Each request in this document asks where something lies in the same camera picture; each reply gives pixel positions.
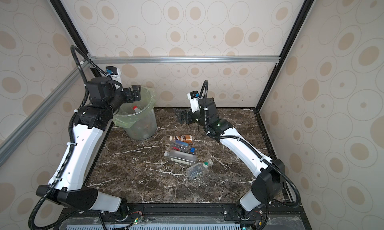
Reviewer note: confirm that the clear square bottle white cap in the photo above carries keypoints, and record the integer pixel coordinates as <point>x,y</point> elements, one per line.
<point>181,157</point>

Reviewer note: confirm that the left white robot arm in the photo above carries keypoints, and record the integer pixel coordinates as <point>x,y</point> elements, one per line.
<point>86,127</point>

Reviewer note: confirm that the brown Nescafe bottle near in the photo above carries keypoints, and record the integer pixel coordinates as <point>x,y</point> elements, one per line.
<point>189,139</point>

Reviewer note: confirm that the white red-capped milk bottle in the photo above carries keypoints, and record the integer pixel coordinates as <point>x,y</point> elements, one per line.
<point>136,109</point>

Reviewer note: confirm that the diagonal aluminium rail left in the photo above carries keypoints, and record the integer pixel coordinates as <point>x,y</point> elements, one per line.
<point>9,146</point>

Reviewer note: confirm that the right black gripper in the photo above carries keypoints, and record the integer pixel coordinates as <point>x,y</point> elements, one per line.
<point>188,113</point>

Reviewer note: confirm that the green-lined mesh waste bin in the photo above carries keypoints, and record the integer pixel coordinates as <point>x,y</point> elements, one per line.
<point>138,126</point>

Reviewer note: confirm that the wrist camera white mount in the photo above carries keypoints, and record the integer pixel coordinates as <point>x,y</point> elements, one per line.
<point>194,97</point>
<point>115,73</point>

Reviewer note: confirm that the horizontal aluminium rail back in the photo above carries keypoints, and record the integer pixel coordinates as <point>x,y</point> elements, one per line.
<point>186,60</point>

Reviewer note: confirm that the clear crushed bottle blue cap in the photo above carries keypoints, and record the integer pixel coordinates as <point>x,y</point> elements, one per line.
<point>182,147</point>

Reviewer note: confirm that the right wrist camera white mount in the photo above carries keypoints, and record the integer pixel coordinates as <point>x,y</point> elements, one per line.
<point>194,97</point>

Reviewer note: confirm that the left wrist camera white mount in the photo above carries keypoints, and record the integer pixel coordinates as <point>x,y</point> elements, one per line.
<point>115,73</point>

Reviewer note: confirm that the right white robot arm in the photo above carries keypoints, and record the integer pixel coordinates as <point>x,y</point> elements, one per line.
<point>270,177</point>

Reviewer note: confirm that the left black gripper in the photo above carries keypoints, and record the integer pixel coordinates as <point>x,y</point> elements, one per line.
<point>133,97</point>

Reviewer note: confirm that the clear small bottle green-white cap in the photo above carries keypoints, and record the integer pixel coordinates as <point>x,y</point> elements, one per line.
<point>198,169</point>

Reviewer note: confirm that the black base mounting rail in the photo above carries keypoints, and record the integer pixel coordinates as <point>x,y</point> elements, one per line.
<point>187,216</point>

